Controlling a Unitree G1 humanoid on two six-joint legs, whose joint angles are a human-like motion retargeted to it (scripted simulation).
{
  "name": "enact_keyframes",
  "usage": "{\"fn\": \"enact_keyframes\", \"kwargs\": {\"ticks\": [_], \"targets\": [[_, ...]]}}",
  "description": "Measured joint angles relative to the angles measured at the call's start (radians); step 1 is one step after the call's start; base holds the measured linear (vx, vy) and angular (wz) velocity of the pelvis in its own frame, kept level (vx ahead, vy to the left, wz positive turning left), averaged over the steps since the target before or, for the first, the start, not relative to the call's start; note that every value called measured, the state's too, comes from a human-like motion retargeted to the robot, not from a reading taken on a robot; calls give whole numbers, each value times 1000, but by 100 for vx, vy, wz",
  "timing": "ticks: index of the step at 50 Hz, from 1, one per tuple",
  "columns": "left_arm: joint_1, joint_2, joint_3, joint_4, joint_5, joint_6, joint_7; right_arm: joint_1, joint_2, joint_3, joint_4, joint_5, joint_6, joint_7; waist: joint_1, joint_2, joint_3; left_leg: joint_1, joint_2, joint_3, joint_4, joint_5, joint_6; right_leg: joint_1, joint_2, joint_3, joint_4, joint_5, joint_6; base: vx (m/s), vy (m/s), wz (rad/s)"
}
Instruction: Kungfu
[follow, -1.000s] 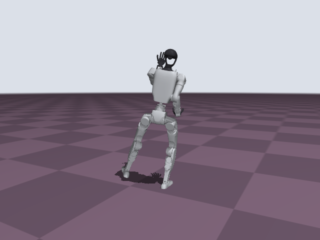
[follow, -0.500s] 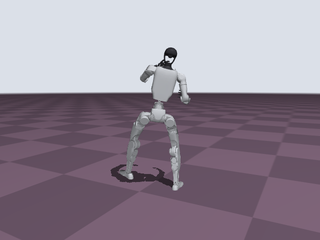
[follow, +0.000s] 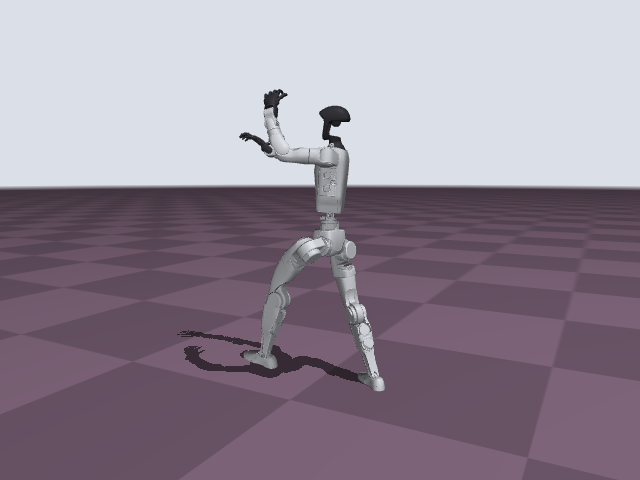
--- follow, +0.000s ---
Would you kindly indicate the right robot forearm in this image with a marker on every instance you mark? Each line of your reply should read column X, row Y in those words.
column 272, row 154

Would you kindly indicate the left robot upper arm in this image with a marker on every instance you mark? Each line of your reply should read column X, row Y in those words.
column 324, row 157

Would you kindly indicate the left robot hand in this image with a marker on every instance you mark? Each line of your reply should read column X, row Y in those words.
column 272, row 100

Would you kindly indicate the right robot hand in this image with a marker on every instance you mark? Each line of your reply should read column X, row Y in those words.
column 264, row 146

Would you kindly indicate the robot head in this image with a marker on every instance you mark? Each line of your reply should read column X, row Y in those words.
column 333, row 115

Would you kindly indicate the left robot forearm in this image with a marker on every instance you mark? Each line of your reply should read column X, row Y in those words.
column 276, row 138

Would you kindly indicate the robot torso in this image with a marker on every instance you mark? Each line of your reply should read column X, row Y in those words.
column 330, row 193

